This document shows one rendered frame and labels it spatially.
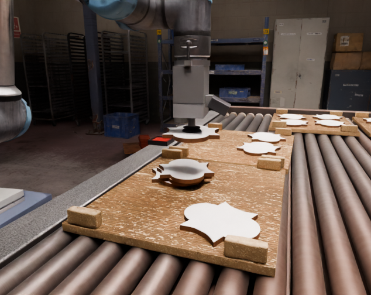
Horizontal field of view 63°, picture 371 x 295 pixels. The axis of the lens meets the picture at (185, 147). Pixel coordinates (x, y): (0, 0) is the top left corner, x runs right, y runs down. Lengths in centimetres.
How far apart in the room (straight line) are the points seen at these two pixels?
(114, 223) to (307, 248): 31
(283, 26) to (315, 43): 57
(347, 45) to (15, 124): 519
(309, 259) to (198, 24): 45
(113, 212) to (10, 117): 41
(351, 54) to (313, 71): 63
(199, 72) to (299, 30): 481
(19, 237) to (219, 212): 34
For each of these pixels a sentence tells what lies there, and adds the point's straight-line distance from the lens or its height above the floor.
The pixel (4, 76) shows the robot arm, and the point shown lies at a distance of 86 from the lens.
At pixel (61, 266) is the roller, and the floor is 92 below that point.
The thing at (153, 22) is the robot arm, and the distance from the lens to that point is 65.
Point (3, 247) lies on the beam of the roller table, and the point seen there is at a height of 92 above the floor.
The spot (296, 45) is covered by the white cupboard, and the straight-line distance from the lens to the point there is 535.
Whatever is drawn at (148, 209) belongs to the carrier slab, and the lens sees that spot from 57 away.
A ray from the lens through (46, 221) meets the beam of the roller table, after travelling 63.
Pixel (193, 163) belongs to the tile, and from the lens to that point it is 72.
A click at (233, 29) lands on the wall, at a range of 594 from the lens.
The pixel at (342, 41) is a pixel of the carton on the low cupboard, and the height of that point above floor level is 154.
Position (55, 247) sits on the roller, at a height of 91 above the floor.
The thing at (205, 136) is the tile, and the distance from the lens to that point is 61.
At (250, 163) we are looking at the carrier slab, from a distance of 84.
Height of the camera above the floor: 119
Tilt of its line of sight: 15 degrees down
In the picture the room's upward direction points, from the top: straight up
